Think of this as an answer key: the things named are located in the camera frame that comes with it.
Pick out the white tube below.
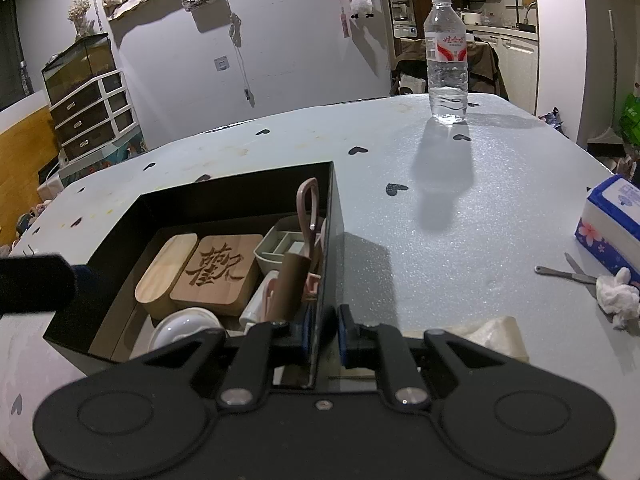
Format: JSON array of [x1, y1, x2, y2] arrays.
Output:
[[238, 270, 281, 327]]

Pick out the black storage box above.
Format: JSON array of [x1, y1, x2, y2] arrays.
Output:
[[42, 161, 347, 391]]

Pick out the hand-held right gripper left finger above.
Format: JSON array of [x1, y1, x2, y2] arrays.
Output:
[[144, 304, 314, 410]]

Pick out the crumpled white tissue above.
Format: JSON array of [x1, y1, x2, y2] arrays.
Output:
[[595, 267, 640, 331]]

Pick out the blue floral tissue pack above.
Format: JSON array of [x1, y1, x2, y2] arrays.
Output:
[[574, 175, 640, 284]]

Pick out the small metal scissors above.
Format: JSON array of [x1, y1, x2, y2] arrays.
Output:
[[534, 252, 601, 287]]

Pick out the chair with brown clothes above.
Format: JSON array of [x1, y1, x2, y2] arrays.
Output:
[[389, 37, 509, 102]]

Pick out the white kitchen counter cabinet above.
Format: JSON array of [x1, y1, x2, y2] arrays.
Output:
[[470, 25, 542, 114]]

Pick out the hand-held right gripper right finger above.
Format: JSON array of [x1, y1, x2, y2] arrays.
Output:
[[337, 303, 508, 410]]

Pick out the brown cardboard tube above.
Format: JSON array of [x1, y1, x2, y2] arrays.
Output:
[[273, 252, 314, 324]]

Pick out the hanging white cable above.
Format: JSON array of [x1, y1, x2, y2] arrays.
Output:
[[229, 12, 256, 107]]

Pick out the glass fish tank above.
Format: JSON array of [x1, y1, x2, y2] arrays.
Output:
[[41, 33, 117, 107]]

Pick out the beige divided tray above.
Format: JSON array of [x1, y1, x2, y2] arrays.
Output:
[[253, 215, 327, 279]]

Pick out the white round bowl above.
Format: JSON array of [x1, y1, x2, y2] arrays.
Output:
[[150, 307, 229, 357]]

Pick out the broom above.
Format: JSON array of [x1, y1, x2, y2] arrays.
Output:
[[587, 9, 627, 157]]

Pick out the hanging wall organizer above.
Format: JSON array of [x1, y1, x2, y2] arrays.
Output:
[[384, 0, 419, 39]]

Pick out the white drawer cabinet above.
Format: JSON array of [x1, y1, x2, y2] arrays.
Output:
[[49, 71, 142, 162]]

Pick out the green bag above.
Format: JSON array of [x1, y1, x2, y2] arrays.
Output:
[[620, 80, 640, 147]]

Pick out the carved wooden lidded box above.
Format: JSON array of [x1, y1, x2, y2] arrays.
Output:
[[168, 233, 265, 317]]

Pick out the dark blue bag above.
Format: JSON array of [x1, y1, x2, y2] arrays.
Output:
[[540, 107, 567, 137]]

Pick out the plain wooden lidded box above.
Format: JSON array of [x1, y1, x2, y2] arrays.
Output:
[[133, 233, 200, 322]]

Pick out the clear water bottle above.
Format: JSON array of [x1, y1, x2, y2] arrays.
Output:
[[423, 0, 470, 124]]

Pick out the dried flower bunch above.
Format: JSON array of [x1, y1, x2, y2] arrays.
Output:
[[67, 0, 96, 39]]

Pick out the pink scissors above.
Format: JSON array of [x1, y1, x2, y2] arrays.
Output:
[[295, 177, 324, 262]]

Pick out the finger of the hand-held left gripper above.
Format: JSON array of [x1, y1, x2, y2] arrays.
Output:
[[0, 254, 102, 319]]

